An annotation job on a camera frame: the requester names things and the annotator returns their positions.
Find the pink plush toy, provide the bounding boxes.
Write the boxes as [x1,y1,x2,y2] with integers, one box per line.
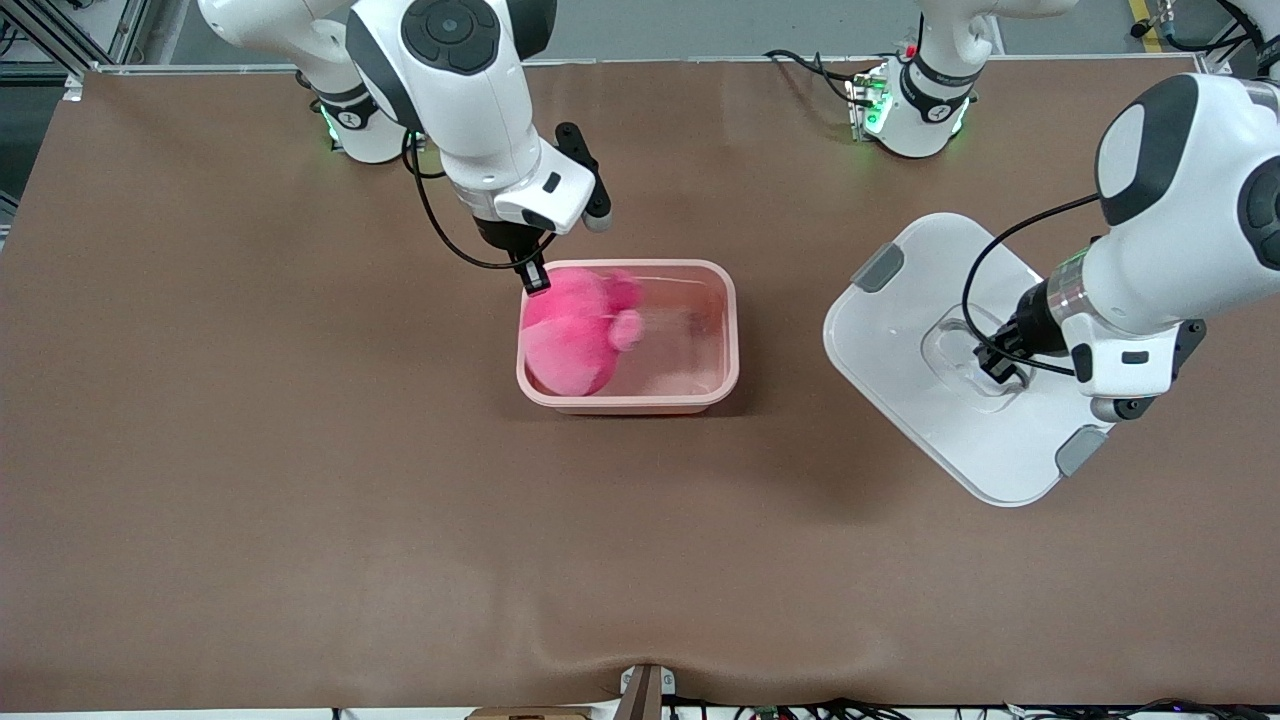
[521,266,644,397]

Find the white box lid grey latches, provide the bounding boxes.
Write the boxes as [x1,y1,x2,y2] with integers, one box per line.
[822,211,1117,508]

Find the pink plastic box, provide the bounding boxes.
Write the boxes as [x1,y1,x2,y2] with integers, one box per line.
[515,258,741,416]

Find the brown table cover mat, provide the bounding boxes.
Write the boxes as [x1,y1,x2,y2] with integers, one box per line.
[0,57,1280,713]

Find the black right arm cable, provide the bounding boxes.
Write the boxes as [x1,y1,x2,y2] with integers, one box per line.
[402,128,557,271]

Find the aluminium table edge rail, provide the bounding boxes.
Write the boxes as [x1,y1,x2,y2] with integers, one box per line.
[62,52,1236,101]

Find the aluminium frame post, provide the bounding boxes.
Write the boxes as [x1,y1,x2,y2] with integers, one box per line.
[0,0,151,71]

